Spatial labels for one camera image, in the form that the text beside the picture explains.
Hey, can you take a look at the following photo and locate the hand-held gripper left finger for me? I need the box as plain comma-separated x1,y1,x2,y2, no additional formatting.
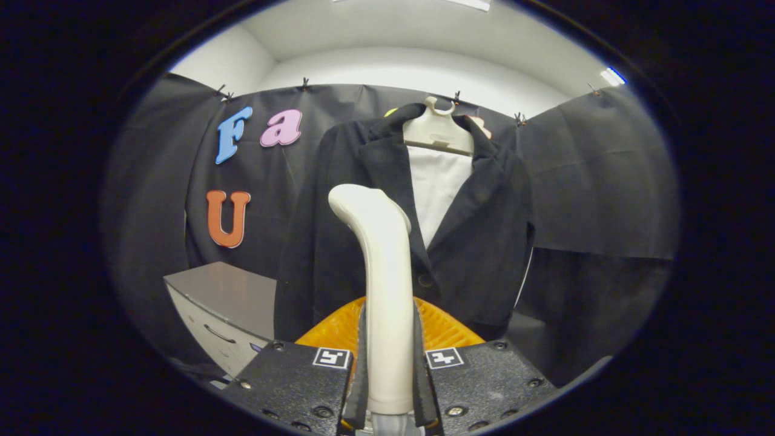
221,297,371,436

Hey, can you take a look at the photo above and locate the white garment steamer with hose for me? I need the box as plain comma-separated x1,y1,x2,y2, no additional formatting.
328,183,424,436

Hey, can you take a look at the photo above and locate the white mannequin torso on stand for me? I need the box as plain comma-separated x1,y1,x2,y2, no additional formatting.
403,97,476,249

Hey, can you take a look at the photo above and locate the black suit jacket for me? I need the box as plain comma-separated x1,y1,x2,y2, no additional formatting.
274,103,535,343

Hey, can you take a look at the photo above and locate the grey drawer cabinet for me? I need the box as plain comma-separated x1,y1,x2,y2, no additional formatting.
163,262,279,379

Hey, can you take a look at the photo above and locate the black backdrop cloth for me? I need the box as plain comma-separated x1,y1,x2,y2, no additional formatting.
103,73,680,388

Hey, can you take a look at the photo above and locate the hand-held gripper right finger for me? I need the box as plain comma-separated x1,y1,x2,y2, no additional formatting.
412,297,558,436

